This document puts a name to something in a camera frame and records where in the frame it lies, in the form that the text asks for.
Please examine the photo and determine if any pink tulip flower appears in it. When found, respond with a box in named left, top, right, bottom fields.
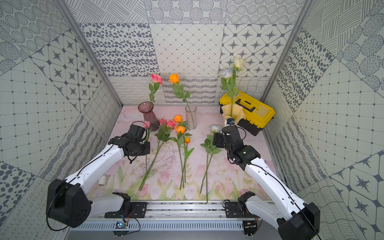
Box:
left=144, top=121, right=151, bottom=172

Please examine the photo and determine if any cream white rose stem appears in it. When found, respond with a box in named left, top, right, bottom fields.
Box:
left=228, top=58, right=245, bottom=117

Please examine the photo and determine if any blue white rose stem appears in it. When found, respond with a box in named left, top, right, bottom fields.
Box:
left=221, top=68, right=237, bottom=117

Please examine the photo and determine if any pink rose stem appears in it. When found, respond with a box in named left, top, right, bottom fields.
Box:
left=139, top=119, right=174, bottom=191
left=149, top=74, right=163, bottom=103

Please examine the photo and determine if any orange rose large stem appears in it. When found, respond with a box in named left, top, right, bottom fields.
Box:
left=169, top=74, right=191, bottom=112

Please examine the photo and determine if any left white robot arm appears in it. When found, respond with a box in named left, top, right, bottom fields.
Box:
left=46, top=122, right=151, bottom=228

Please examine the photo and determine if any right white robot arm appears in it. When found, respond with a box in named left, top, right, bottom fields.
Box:
left=212, top=125, right=321, bottom=240

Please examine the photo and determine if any cream fluted vase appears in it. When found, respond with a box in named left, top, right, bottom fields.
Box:
left=221, top=104, right=250, bottom=127

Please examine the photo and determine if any yellow black toolbox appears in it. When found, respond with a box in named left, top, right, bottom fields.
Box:
left=219, top=91, right=276, bottom=136

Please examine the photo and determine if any purple ribbed glass vase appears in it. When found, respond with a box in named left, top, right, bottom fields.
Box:
left=138, top=102, right=160, bottom=132

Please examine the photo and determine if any orange tulip flower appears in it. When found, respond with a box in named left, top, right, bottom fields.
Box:
left=180, top=134, right=194, bottom=189

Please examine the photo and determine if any clear textured glass vase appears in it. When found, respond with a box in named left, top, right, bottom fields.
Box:
left=185, top=104, right=197, bottom=130

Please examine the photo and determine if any orange rose middle stem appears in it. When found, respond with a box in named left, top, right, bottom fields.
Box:
left=172, top=126, right=191, bottom=190

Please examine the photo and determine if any orange rose far stem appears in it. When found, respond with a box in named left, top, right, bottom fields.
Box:
left=174, top=115, right=188, bottom=128

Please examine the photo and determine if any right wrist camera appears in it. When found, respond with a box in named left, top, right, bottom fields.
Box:
left=226, top=118, right=235, bottom=126

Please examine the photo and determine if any aluminium rail base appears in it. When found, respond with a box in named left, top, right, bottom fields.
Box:
left=71, top=199, right=310, bottom=221

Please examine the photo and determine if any white perforated cable tray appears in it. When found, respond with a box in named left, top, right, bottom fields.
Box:
left=72, top=219, right=243, bottom=231

